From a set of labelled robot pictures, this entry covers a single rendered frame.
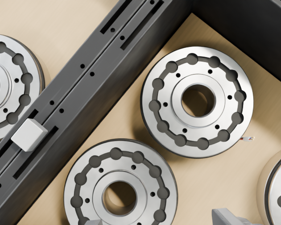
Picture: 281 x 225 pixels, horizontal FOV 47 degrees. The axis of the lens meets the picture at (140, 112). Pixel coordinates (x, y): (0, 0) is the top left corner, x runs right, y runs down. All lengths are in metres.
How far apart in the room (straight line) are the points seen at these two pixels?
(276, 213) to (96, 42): 0.21
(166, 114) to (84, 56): 0.10
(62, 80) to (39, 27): 0.13
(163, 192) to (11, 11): 0.24
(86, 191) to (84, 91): 0.11
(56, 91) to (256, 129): 0.20
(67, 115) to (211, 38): 0.18
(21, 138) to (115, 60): 0.08
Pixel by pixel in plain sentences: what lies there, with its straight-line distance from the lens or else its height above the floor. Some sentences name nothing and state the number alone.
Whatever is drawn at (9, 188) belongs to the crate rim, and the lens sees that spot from 0.24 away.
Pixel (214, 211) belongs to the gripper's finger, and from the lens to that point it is 0.16.
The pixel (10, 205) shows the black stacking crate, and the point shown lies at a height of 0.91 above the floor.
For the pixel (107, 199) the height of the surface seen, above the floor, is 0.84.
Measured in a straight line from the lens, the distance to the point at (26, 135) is 0.22.
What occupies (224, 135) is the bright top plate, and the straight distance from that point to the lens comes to 0.30.
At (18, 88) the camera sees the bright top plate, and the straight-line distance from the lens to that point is 0.31.
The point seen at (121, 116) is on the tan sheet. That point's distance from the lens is 0.32.
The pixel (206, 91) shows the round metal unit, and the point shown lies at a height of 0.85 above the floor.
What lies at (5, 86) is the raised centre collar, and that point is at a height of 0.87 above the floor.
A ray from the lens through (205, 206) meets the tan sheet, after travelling 0.33.
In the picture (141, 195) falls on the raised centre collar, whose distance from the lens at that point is 0.29.
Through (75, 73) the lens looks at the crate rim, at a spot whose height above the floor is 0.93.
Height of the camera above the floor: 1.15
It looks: 85 degrees down
